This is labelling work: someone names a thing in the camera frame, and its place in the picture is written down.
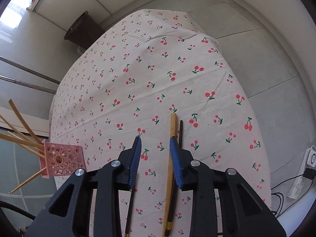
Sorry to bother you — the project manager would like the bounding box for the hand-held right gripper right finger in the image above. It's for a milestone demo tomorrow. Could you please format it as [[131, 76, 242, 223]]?
[[169, 137, 287, 237]]

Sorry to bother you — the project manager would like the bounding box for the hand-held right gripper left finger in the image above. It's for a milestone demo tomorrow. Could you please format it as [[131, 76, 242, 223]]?
[[36, 136, 142, 237]]

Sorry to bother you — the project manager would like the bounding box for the black chopstick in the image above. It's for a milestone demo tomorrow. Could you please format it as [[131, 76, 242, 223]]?
[[165, 120, 183, 231], [123, 189, 136, 237]]

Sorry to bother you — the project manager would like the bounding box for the pale bamboo chopstick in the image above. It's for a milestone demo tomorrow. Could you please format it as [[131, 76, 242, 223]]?
[[161, 113, 177, 237]]

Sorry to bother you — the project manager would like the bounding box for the pink perforated utensil holder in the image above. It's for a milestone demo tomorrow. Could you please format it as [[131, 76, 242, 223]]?
[[39, 139, 87, 179]]

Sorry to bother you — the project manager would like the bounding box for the bunch of wooden chopsticks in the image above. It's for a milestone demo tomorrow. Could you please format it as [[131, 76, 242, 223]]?
[[0, 99, 47, 193]]

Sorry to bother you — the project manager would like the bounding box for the cherry print tablecloth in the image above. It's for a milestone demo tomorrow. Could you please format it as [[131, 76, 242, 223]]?
[[49, 9, 272, 237]]

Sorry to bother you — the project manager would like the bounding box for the white power strip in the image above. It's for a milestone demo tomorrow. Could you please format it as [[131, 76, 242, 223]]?
[[288, 146, 316, 199]]

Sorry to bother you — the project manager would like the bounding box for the brown trash bin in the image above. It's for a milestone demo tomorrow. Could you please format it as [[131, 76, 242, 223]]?
[[64, 10, 106, 50]]

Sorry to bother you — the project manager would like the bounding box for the grey metal pole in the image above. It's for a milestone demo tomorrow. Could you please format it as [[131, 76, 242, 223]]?
[[0, 55, 61, 83]]

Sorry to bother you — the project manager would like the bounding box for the black cable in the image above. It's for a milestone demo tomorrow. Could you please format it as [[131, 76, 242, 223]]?
[[270, 192, 285, 215], [0, 201, 35, 220]]

